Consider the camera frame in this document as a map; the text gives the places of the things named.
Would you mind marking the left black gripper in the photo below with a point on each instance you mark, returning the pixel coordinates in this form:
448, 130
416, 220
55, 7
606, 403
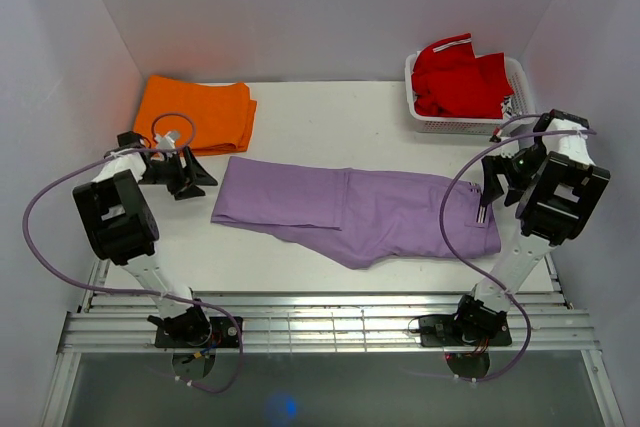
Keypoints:
192, 172

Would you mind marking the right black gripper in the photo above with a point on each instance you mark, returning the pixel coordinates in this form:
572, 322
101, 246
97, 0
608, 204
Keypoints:
492, 165

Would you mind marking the purple trousers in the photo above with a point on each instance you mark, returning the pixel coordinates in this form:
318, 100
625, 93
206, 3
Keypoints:
357, 217

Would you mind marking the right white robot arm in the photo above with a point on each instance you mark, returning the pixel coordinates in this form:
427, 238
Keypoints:
555, 186

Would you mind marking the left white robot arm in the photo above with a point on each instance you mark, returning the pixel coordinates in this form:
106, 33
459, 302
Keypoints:
122, 229

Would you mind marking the folded orange trousers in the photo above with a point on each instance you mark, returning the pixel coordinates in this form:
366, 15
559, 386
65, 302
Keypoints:
218, 119

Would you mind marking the red trousers in basket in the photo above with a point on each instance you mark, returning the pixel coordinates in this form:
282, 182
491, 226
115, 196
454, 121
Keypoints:
450, 80

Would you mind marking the white plastic basket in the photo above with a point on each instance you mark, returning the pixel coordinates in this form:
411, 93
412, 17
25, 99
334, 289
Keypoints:
520, 103

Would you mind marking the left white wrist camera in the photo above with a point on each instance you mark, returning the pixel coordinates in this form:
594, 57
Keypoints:
167, 143

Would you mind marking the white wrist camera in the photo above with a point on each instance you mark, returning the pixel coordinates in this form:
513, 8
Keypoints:
167, 143
502, 133

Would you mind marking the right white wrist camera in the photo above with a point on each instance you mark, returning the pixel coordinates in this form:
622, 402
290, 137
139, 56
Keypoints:
502, 133

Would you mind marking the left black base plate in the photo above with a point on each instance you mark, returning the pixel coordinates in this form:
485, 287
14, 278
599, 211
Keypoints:
223, 334

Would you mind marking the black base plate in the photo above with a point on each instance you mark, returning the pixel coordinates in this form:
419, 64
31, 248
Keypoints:
223, 334
446, 330

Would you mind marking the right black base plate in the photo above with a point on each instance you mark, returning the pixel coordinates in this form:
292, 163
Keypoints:
446, 330

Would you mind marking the aluminium rail frame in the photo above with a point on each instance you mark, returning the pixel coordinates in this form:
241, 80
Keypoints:
294, 300

